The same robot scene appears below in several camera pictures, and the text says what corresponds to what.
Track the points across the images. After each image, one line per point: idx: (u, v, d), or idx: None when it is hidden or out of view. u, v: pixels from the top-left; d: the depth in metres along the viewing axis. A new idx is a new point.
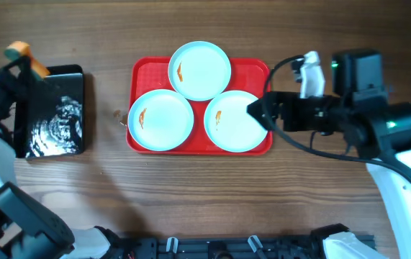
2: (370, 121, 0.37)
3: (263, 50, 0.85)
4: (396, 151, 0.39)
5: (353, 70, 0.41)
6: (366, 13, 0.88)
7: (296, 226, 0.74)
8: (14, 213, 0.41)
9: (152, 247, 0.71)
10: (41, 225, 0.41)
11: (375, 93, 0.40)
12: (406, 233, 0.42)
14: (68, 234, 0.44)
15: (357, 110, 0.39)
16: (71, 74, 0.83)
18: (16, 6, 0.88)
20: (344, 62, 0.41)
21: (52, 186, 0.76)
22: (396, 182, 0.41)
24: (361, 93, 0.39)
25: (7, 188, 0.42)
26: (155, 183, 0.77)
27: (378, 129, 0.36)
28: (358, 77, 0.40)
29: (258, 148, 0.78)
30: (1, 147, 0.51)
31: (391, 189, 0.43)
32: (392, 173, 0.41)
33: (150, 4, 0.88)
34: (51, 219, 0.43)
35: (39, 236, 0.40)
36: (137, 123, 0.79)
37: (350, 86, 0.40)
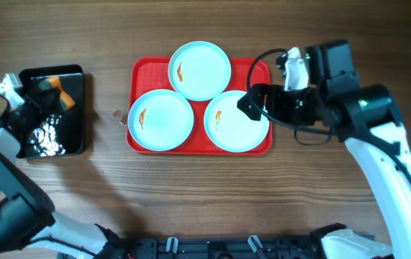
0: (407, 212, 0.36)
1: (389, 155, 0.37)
2: (343, 101, 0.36)
3: (263, 50, 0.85)
4: (370, 126, 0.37)
5: (324, 60, 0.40)
6: (366, 13, 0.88)
7: (296, 226, 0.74)
8: None
9: (152, 247, 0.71)
10: (19, 188, 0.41)
11: (347, 79, 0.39)
12: (386, 206, 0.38)
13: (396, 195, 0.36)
14: (47, 203, 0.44)
15: (332, 94, 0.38)
16: (71, 75, 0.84)
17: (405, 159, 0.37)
18: (17, 6, 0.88)
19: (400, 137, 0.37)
20: (315, 54, 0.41)
21: (51, 186, 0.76)
22: (371, 152, 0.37)
24: (335, 80, 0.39)
25: None
26: (155, 183, 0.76)
27: (350, 110, 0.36)
28: (328, 65, 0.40)
29: (258, 148, 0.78)
30: (5, 137, 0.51)
31: (368, 161, 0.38)
32: (368, 144, 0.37)
33: (150, 4, 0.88)
34: (34, 188, 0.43)
35: (17, 198, 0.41)
36: (137, 123, 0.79)
37: (325, 75, 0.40)
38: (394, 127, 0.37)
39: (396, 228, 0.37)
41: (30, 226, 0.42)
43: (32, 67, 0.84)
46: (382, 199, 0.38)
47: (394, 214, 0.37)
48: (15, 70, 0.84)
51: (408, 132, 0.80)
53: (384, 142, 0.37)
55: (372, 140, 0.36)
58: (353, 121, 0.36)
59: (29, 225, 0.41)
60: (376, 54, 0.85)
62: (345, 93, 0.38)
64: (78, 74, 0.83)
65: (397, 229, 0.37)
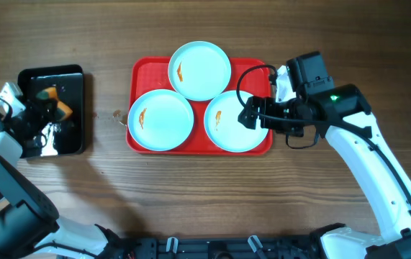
0: (384, 184, 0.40)
1: (363, 139, 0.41)
2: (319, 101, 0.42)
3: (263, 50, 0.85)
4: (344, 117, 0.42)
5: (301, 69, 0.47)
6: (366, 13, 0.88)
7: (296, 226, 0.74)
8: (0, 183, 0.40)
9: (152, 247, 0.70)
10: (24, 196, 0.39)
11: (322, 83, 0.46)
12: (367, 183, 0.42)
13: (373, 172, 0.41)
14: (52, 209, 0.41)
15: (309, 96, 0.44)
16: (71, 75, 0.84)
17: (378, 141, 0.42)
18: (17, 6, 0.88)
19: (371, 122, 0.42)
20: (294, 65, 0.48)
21: (51, 186, 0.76)
22: (346, 138, 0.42)
24: (311, 85, 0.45)
25: None
26: (155, 182, 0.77)
27: (324, 104, 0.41)
28: (305, 73, 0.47)
29: (258, 148, 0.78)
30: (7, 142, 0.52)
31: (345, 147, 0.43)
32: (341, 130, 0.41)
33: (150, 4, 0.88)
34: (37, 195, 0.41)
35: (21, 206, 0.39)
36: (137, 123, 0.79)
37: (304, 80, 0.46)
38: (363, 114, 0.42)
39: (378, 202, 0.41)
41: (34, 233, 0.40)
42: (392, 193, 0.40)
43: (32, 67, 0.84)
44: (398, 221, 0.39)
46: (363, 180, 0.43)
47: (374, 191, 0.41)
48: (15, 70, 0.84)
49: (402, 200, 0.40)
51: (409, 132, 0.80)
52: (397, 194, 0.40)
53: (357, 127, 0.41)
55: (345, 125, 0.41)
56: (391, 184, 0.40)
58: (327, 112, 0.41)
59: (34, 232, 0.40)
60: (376, 54, 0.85)
62: (322, 95, 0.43)
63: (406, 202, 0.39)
64: (78, 74, 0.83)
65: (380, 203, 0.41)
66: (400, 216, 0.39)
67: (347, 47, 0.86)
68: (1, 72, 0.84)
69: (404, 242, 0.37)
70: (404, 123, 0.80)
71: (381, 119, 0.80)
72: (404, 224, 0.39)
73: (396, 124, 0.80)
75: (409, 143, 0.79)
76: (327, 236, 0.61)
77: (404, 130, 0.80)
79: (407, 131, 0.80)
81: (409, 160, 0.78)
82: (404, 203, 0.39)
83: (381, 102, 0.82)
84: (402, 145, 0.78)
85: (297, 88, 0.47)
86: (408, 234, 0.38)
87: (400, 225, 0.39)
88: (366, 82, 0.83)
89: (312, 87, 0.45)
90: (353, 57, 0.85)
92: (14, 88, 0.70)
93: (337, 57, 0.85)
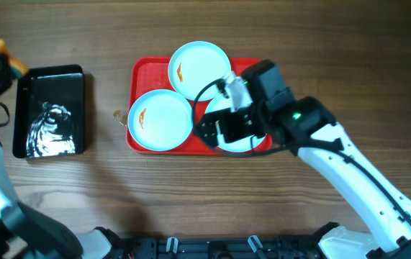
0: (368, 196, 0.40)
1: (336, 153, 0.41)
2: (283, 121, 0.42)
3: (263, 50, 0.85)
4: (311, 134, 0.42)
5: (258, 85, 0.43)
6: (366, 13, 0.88)
7: (296, 226, 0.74)
8: (28, 236, 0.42)
9: (152, 247, 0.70)
10: (54, 244, 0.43)
11: (283, 98, 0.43)
12: (353, 197, 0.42)
13: (354, 186, 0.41)
14: (75, 244, 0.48)
15: (273, 114, 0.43)
16: (71, 74, 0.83)
17: (350, 151, 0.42)
18: (17, 6, 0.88)
19: (339, 134, 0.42)
20: (249, 78, 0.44)
21: (51, 186, 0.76)
22: (320, 156, 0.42)
24: (272, 102, 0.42)
25: (17, 208, 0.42)
26: (155, 183, 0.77)
27: (288, 125, 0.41)
28: (264, 88, 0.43)
29: (258, 148, 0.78)
30: None
31: (322, 165, 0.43)
32: (315, 148, 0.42)
33: (150, 4, 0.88)
34: (60, 234, 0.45)
35: (52, 253, 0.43)
36: (137, 123, 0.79)
37: (263, 98, 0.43)
38: (329, 126, 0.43)
39: (368, 214, 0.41)
41: None
42: (379, 204, 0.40)
43: (32, 67, 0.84)
44: (391, 229, 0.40)
46: (348, 193, 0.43)
47: (360, 203, 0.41)
48: None
49: (389, 208, 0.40)
51: (408, 132, 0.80)
52: (384, 203, 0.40)
53: (327, 143, 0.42)
55: (315, 144, 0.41)
56: (374, 195, 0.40)
58: (294, 133, 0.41)
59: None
60: (376, 54, 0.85)
62: (283, 110, 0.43)
63: (394, 208, 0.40)
64: (78, 74, 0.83)
65: (368, 215, 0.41)
66: (392, 226, 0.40)
67: (347, 47, 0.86)
68: None
69: (404, 252, 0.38)
70: (403, 123, 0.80)
71: (381, 119, 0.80)
72: (397, 232, 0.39)
73: (395, 124, 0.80)
75: (409, 143, 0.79)
76: (325, 242, 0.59)
77: (404, 130, 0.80)
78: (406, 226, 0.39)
79: (407, 132, 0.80)
81: (409, 160, 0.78)
82: (392, 211, 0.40)
83: (381, 103, 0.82)
84: (402, 145, 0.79)
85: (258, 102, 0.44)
86: (404, 242, 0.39)
87: (394, 234, 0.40)
88: (366, 83, 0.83)
89: (273, 105, 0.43)
90: (353, 58, 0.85)
92: None
93: (337, 57, 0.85)
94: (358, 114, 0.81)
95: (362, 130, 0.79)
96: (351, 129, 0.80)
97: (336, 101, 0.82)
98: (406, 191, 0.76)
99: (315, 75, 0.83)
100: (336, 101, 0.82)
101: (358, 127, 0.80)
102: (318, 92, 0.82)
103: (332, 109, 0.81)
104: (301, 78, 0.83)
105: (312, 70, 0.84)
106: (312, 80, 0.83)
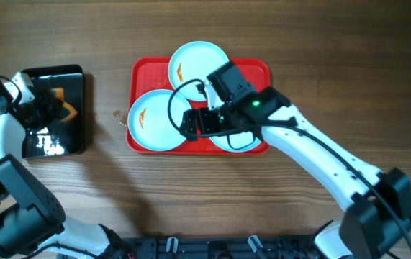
0: (322, 160, 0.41)
1: (289, 129, 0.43)
2: (245, 109, 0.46)
3: (263, 50, 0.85)
4: (268, 116, 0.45)
5: (222, 83, 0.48)
6: (365, 12, 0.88)
7: (296, 226, 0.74)
8: (12, 185, 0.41)
9: (152, 247, 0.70)
10: (34, 198, 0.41)
11: (245, 91, 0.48)
12: (312, 167, 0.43)
13: (309, 155, 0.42)
14: (60, 213, 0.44)
15: (237, 106, 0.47)
16: (71, 74, 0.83)
17: (304, 126, 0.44)
18: (17, 6, 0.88)
19: (293, 114, 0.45)
20: (213, 79, 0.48)
21: (51, 186, 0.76)
22: (277, 133, 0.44)
24: (235, 95, 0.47)
25: (7, 160, 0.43)
26: (155, 182, 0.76)
27: (249, 111, 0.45)
28: (227, 85, 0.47)
29: (258, 148, 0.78)
30: (12, 124, 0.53)
31: (281, 142, 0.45)
32: (270, 126, 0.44)
33: (150, 4, 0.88)
34: (45, 196, 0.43)
35: (31, 209, 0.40)
36: (137, 123, 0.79)
37: (228, 93, 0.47)
38: (285, 108, 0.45)
39: (327, 180, 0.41)
41: (37, 237, 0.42)
42: (334, 167, 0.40)
43: (32, 67, 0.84)
44: (346, 188, 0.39)
46: (308, 165, 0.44)
47: (318, 171, 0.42)
48: (15, 70, 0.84)
49: (342, 170, 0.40)
51: (409, 132, 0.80)
52: (337, 165, 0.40)
53: (281, 121, 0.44)
55: (271, 123, 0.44)
56: (328, 160, 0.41)
58: (253, 118, 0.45)
59: (38, 234, 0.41)
60: (376, 54, 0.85)
62: (246, 100, 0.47)
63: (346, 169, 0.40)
64: (78, 74, 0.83)
65: (328, 180, 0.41)
66: (345, 184, 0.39)
67: (347, 47, 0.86)
68: (0, 72, 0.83)
69: (357, 205, 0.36)
70: (403, 123, 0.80)
71: (381, 119, 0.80)
72: (353, 189, 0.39)
73: (395, 124, 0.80)
75: (409, 143, 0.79)
76: (319, 237, 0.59)
77: (404, 130, 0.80)
78: (358, 183, 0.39)
79: (407, 131, 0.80)
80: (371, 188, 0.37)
81: (410, 160, 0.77)
82: (345, 172, 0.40)
83: (381, 102, 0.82)
84: (403, 145, 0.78)
85: (224, 98, 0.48)
86: (358, 196, 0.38)
87: (350, 191, 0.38)
88: (366, 82, 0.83)
89: (237, 98, 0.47)
90: (353, 57, 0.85)
92: (24, 78, 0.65)
93: (337, 57, 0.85)
94: (358, 113, 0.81)
95: (362, 130, 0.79)
96: (351, 129, 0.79)
97: (336, 101, 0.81)
98: None
99: (315, 74, 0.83)
100: (336, 101, 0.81)
101: (358, 127, 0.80)
102: (318, 91, 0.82)
103: (332, 108, 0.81)
104: (301, 78, 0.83)
105: (312, 70, 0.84)
106: (312, 80, 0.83)
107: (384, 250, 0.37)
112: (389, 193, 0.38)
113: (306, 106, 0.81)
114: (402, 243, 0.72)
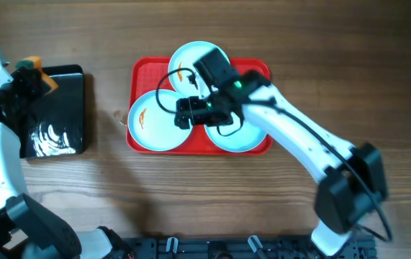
0: (298, 136, 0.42)
1: (268, 107, 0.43)
2: (229, 91, 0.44)
3: (263, 50, 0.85)
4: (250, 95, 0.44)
5: (207, 67, 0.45)
6: (365, 13, 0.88)
7: (296, 226, 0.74)
8: (27, 227, 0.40)
9: (152, 247, 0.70)
10: (52, 239, 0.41)
11: (229, 74, 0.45)
12: (288, 144, 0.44)
13: (286, 132, 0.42)
14: (75, 244, 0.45)
15: (223, 89, 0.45)
16: (71, 74, 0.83)
17: (283, 104, 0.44)
18: (17, 6, 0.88)
19: (273, 93, 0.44)
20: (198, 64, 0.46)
21: (51, 187, 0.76)
22: (256, 111, 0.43)
24: (220, 78, 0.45)
25: (22, 200, 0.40)
26: (155, 183, 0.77)
27: (232, 93, 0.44)
28: (211, 68, 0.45)
29: (258, 148, 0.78)
30: (8, 137, 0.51)
31: (258, 119, 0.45)
32: (250, 106, 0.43)
33: (150, 4, 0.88)
34: (62, 229, 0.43)
35: (50, 248, 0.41)
36: (137, 123, 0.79)
37: (212, 75, 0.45)
38: (265, 88, 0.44)
39: (301, 155, 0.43)
41: None
42: (309, 142, 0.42)
43: None
44: (319, 162, 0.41)
46: (283, 142, 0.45)
47: (294, 147, 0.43)
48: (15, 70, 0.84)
49: (317, 145, 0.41)
51: (408, 132, 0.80)
52: (312, 141, 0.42)
53: (262, 101, 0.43)
55: (251, 102, 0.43)
56: (304, 135, 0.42)
58: (234, 98, 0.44)
59: None
60: (376, 54, 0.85)
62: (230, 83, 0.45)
63: (320, 144, 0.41)
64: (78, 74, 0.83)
65: (302, 156, 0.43)
66: (319, 158, 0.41)
67: (347, 47, 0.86)
68: None
69: (330, 178, 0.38)
70: (403, 123, 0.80)
71: (381, 119, 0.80)
72: (324, 162, 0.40)
73: (395, 124, 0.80)
75: (409, 143, 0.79)
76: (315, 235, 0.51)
77: (404, 130, 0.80)
78: (331, 157, 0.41)
79: (407, 132, 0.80)
80: (344, 161, 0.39)
81: (409, 160, 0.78)
82: (319, 147, 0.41)
83: (381, 103, 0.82)
84: (402, 145, 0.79)
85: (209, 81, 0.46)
86: (331, 169, 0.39)
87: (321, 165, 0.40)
88: (366, 83, 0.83)
89: (222, 80, 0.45)
90: (353, 58, 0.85)
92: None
93: (337, 57, 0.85)
94: (358, 114, 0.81)
95: (362, 130, 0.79)
96: (351, 129, 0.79)
97: (336, 101, 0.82)
98: (407, 191, 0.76)
99: (315, 75, 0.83)
100: (336, 101, 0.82)
101: (358, 127, 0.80)
102: (318, 92, 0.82)
103: (332, 108, 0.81)
104: (301, 78, 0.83)
105: (312, 70, 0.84)
106: (312, 80, 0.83)
107: (355, 221, 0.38)
112: (360, 167, 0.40)
113: (306, 106, 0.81)
114: (401, 244, 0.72)
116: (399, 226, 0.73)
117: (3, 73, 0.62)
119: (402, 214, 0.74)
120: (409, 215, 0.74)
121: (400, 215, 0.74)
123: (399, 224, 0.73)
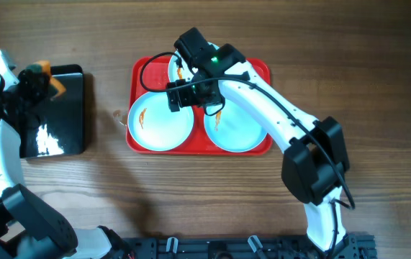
0: (265, 108, 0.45)
1: (242, 82, 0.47)
2: (203, 65, 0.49)
3: (263, 50, 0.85)
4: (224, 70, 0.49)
5: (186, 46, 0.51)
6: (365, 13, 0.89)
7: (296, 226, 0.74)
8: (24, 219, 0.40)
9: (152, 247, 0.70)
10: (49, 230, 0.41)
11: (206, 52, 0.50)
12: (259, 117, 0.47)
13: (256, 105, 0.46)
14: (72, 238, 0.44)
15: (199, 64, 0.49)
16: (71, 74, 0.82)
17: (255, 80, 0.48)
18: (17, 6, 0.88)
19: (246, 69, 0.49)
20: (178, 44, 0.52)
21: (51, 186, 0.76)
22: (231, 85, 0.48)
24: (196, 55, 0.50)
25: (17, 191, 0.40)
26: (155, 182, 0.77)
27: (206, 66, 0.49)
28: (189, 47, 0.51)
29: (258, 148, 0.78)
30: (8, 132, 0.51)
31: (234, 94, 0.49)
32: (225, 80, 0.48)
33: (150, 4, 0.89)
34: (57, 222, 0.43)
35: (45, 239, 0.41)
36: (137, 122, 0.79)
37: (190, 54, 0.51)
38: (240, 64, 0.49)
39: (271, 129, 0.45)
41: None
42: (277, 116, 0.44)
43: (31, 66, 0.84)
44: (283, 134, 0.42)
46: (257, 117, 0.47)
47: (264, 120, 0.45)
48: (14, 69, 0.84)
49: (284, 119, 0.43)
51: (408, 132, 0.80)
52: (280, 115, 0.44)
53: (236, 75, 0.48)
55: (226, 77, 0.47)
56: (272, 108, 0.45)
58: (211, 71, 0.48)
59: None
60: (376, 54, 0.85)
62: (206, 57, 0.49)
63: (287, 118, 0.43)
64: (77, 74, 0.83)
65: (272, 129, 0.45)
66: (285, 131, 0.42)
67: (347, 47, 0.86)
68: None
69: (293, 147, 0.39)
70: (403, 123, 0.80)
71: (381, 119, 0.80)
72: (288, 135, 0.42)
73: (395, 124, 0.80)
75: (409, 143, 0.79)
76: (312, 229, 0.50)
77: (404, 130, 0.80)
78: (297, 130, 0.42)
79: (407, 131, 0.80)
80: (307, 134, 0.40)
81: (409, 160, 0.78)
82: (286, 120, 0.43)
83: (381, 103, 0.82)
84: (402, 145, 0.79)
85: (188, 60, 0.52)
86: (295, 140, 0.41)
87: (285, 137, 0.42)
88: (366, 83, 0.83)
89: (198, 56, 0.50)
90: (353, 57, 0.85)
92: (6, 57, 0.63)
93: (337, 57, 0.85)
94: (358, 114, 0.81)
95: (362, 130, 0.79)
96: (351, 129, 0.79)
97: (336, 101, 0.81)
98: (407, 191, 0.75)
99: (315, 75, 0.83)
100: (336, 101, 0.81)
101: (358, 127, 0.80)
102: (318, 91, 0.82)
103: (333, 108, 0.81)
104: (301, 78, 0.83)
105: (312, 70, 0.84)
106: (312, 80, 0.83)
107: (317, 189, 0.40)
112: (324, 140, 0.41)
113: (306, 106, 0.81)
114: (401, 244, 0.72)
116: (399, 226, 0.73)
117: (8, 75, 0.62)
119: (402, 214, 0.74)
120: (409, 215, 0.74)
121: (400, 214, 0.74)
123: (399, 224, 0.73)
